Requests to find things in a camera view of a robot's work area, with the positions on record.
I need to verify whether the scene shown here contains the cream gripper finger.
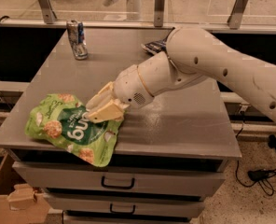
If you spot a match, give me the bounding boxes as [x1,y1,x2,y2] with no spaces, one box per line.
[86,81,114,110]
[87,99,129,123]

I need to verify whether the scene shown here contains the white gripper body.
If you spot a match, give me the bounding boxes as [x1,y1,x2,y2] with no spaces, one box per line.
[114,65,154,108]

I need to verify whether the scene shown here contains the green rice chip bag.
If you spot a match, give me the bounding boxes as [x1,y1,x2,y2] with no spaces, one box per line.
[25,93,122,167]

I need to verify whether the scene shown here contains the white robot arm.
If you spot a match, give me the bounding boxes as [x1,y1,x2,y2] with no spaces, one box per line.
[86,28,276,123]

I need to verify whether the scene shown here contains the blue chip bag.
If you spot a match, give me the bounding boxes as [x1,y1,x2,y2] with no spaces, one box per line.
[141,39,166,55]

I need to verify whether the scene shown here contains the crushed soda can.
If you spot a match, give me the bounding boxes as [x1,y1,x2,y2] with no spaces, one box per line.
[66,21,89,60]

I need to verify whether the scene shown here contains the grey drawer cabinet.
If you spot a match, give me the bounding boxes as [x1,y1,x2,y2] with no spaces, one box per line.
[0,28,242,224]

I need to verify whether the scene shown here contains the cardboard box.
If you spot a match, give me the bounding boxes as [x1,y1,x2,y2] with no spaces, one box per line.
[0,155,50,224]

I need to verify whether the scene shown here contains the black upper drawer handle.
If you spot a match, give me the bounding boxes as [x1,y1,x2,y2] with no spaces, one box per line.
[101,176,135,189]

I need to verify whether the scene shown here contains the black drawer handle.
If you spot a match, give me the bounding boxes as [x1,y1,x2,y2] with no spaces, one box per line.
[109,203,136,215]
[101,176,135,189]

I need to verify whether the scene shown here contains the black lower drawer handle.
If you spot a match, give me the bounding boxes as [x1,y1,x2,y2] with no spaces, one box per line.
[109,203,136,215]

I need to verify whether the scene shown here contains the left metal bracket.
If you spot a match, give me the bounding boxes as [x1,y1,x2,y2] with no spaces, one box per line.
[38,0,57,24]

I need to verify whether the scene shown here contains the metal bracket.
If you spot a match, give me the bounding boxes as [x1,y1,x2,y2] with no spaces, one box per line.
[38,0,57,24]
[153,0,165,27]
[227,0,249,30]

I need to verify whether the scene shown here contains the middle metal bracket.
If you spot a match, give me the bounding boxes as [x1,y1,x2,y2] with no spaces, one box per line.
[153,0,165,27]

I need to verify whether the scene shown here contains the right metal bracket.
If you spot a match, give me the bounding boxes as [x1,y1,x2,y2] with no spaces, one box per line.
[227,0,249,30]

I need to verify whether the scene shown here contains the black power adapter with cable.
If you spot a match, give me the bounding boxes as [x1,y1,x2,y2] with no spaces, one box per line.
[235,162,276,197]

